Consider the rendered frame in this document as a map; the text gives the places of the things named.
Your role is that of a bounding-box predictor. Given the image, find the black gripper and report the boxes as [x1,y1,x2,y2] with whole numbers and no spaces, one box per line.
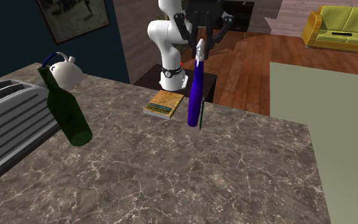
[173,0,235,60]

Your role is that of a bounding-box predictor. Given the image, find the dark cabinet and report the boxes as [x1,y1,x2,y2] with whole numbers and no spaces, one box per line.
[222,0,256,32]

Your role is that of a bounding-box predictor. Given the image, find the blue spray bottle white nozzle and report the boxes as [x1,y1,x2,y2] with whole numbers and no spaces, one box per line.
[186,38,206,128]

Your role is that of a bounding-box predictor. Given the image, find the dark robot stand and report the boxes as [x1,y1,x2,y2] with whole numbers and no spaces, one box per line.
[133,64,218,104]

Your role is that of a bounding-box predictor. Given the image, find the green pencil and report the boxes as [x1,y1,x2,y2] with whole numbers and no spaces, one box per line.
[198,96,205,131]

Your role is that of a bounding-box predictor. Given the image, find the yellow book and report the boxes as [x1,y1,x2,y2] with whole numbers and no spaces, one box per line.
[142,89,185,120]

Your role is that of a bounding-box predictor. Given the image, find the yellow green sofa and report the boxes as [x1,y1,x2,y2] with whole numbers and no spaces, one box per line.
[300,4,358,55]

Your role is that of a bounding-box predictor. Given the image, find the dark green glass bottle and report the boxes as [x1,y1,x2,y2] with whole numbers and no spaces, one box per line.
[37,65,93,148]

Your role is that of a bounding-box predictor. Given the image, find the pale green rug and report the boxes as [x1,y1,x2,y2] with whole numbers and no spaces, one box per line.
[269,60,358,224]

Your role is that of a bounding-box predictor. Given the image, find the silver toaster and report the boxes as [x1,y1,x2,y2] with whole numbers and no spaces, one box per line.
[0,79,62,191]

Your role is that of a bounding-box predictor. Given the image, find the framed wall picture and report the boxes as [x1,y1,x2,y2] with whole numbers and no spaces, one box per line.
[35,0,111,46]

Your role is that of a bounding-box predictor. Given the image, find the white kettle blue handle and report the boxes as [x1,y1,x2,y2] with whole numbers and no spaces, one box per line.
[41,51,85,90]

